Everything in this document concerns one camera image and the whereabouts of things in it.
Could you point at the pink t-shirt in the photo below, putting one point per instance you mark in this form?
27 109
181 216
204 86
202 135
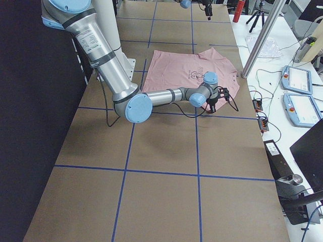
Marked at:
174 77

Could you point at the blue teach pendant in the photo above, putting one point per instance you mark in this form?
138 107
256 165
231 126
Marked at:
302 110
297 80

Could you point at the orange connector board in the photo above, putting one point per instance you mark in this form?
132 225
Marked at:
257 104
263 124

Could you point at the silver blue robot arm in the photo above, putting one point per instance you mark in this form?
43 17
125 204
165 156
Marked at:
93 24
187 3

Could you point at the black monitor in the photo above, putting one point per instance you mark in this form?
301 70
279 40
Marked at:
307 153

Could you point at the lower blue teach pendant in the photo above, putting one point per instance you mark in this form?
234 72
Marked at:
302 110

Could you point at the black control box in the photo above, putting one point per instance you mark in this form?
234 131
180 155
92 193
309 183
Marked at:
288 185

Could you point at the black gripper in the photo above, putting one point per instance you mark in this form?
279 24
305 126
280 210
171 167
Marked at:
208 5
212 102

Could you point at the clear plastic bag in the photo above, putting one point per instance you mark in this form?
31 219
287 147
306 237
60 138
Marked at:
270 49

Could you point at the upper blue teach pendant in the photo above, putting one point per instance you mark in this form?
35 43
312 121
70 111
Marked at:
297 80

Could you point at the aluminium frame post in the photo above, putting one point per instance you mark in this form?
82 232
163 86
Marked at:
266 29

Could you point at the black camera tripod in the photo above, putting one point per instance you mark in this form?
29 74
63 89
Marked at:
256 15

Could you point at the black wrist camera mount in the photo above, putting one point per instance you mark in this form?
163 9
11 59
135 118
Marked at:
223 93

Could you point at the red cylinder bottle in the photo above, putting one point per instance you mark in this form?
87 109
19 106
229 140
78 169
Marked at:
238 10

